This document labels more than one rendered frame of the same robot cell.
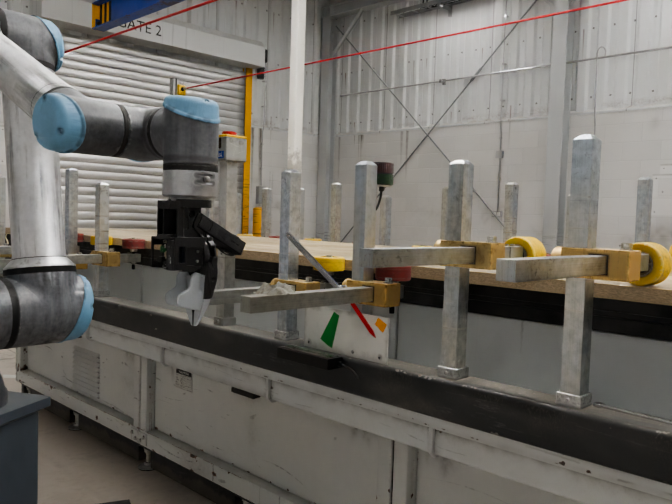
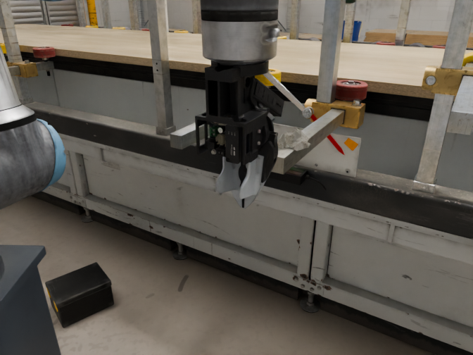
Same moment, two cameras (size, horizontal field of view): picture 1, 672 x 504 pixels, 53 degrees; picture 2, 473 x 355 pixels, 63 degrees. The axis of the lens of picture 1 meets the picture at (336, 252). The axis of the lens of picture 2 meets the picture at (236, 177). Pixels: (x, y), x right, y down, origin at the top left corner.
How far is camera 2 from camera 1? 0.75 m
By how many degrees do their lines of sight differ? 26
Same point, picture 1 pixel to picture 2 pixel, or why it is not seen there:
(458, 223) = (460, 51)
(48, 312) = (23, 172)
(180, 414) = (111, 184)
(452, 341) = (433, 161)
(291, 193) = not seen: hidden behind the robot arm
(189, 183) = (256, 42)
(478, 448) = (440, 241)
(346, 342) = (309, 156)
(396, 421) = (354, 217)
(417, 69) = not seen: outside the picture
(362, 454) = (283, 216)
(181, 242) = (249, 127)
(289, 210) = not seen: hidden behind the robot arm
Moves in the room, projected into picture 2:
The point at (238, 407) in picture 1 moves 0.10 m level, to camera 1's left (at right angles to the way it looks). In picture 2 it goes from (165, 181) to (141, 184)
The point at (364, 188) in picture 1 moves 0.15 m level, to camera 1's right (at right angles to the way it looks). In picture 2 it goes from (337, 9) to (399, 8)
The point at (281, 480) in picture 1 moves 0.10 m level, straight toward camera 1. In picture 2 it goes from (210, 231) to (215, 244)
